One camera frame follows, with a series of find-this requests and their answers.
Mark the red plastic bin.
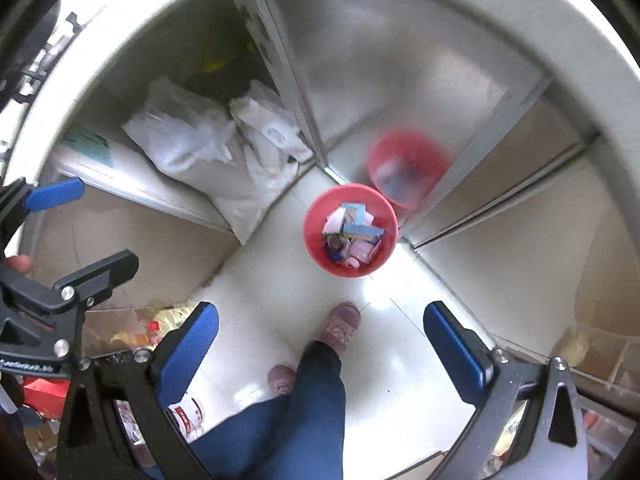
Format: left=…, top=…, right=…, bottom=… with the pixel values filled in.
left=303, top=183, right=399, bottom=279

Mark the teal paper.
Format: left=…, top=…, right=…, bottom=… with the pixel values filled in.
left=62, top=127, right=113, bottom=167

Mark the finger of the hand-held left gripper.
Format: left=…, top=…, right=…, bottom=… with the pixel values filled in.
left=51, top=249, right=141, bottom=307
left=0, top=177, right=85, bottom=257

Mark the person's leg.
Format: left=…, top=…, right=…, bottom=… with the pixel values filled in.
left=192, top=340, right=348, bottom=480

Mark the clear bottle pink liquid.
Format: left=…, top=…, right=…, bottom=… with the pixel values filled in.
left=346, top=240, right=381, bottom=267

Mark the person's left hand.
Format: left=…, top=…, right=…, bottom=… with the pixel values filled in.
left=4, top=254, right=34, bottom=277

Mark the white bag red print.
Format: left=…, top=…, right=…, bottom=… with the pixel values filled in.
left=167, top=395, right=207, bottom=441

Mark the white paper sheet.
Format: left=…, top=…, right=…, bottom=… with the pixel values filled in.
left=322, top=210, right=347, bottom=237

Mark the frosted metal cabinet door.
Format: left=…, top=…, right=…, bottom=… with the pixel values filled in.
left=260, top=0, right=551, bottom=211

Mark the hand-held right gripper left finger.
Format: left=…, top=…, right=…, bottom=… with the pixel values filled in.
left=55, top=301, right=221, bottom=480

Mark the black stove top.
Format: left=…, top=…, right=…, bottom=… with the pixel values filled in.
left=0, top=0, right=82, bottom=111

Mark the purple slipper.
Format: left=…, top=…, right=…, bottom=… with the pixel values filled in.
left=312, top=301, right=362, bottom=361
left=267, top=364, right=297, bottom=397

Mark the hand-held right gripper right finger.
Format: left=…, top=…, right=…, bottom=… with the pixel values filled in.
left=422, top=301, right=588, bottom=480

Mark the teal scrub brush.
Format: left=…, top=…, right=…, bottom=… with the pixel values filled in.
left=342, top=224, right=386, bottom=242

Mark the crumpled white bag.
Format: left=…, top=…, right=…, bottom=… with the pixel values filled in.
left=230, top=80, right=313, bottom=166

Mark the yellow oil bottle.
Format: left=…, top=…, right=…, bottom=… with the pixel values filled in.
left=112, top=305, right=197, bottom=350

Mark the teal toothbrush package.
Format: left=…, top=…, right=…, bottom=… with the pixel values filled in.
left=341, top=202, right=369, bottom=226

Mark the red packet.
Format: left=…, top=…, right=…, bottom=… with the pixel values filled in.
left=22, top=377, right=71, bottom=411

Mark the large white sack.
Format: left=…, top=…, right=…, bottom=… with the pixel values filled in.
left=122, top=77, right=293, bottom=246

